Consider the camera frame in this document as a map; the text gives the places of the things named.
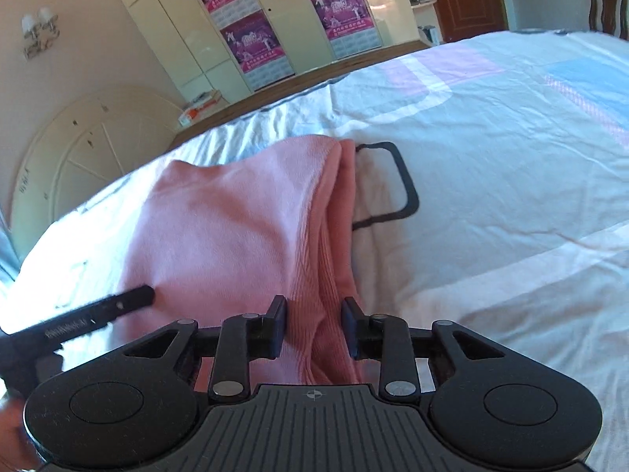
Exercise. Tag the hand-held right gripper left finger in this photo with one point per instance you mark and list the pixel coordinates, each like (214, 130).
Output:
(276, 327)

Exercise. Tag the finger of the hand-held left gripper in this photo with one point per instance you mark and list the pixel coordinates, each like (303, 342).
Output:
(130, 300)

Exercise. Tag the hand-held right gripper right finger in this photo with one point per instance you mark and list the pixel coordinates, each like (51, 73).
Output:
(350, 327)

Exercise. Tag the pink knit sweater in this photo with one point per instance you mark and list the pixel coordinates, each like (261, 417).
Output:
(221, 236)

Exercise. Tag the person's left hand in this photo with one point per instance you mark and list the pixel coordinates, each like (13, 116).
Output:
(11, 427)

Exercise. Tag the cream headboard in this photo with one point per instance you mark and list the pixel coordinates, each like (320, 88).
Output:
(88, 157)

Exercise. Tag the pastel printed bed sheet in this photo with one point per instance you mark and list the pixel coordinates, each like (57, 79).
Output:
(491, 182)

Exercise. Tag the cream glossy wardrobe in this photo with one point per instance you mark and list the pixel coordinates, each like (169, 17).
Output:
(275, 24)

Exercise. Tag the cream corner shelf unit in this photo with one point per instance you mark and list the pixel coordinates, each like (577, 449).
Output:
(422, 10)

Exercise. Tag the brown wooden door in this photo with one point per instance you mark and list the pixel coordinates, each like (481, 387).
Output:
(467, 0)

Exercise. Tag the dark wooden chair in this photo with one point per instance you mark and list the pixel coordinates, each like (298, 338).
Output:
(607, 5)

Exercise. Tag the wooden bed frame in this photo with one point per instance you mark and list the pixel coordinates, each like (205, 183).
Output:
(275, 91)

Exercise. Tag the white wall lamp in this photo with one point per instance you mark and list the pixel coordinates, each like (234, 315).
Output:
(39, 29)

